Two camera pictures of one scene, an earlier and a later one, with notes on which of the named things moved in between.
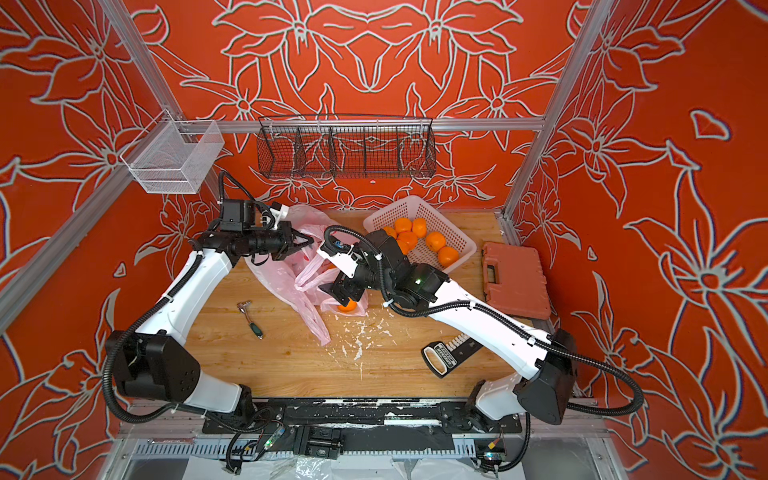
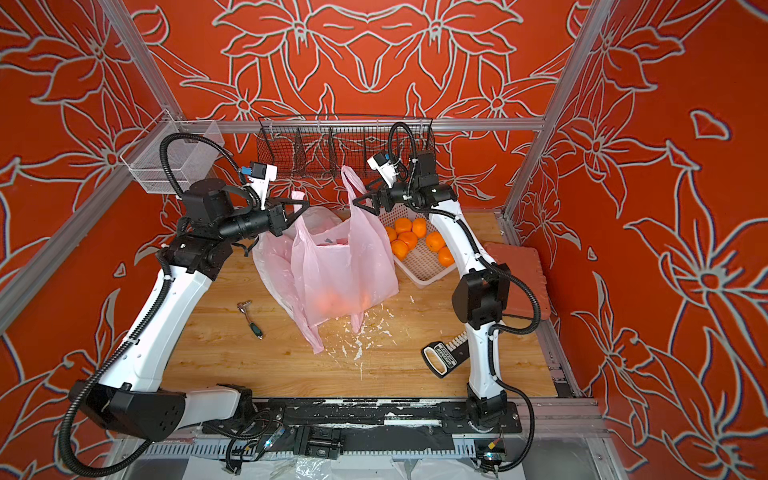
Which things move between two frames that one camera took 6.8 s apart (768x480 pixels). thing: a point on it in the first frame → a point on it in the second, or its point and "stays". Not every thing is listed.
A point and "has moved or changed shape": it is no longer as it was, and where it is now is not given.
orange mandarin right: (447, 256) stays
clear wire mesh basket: (173, 156) stays
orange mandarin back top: (419, 227) stays
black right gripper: (341, 286) → (393, 191)
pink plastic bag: (297, 277) has moved or changed shape
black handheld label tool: (441, 357) stays
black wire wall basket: (315, 146) stays
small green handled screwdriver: (255, 329) stays
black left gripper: (287, 234) → (277, 216)
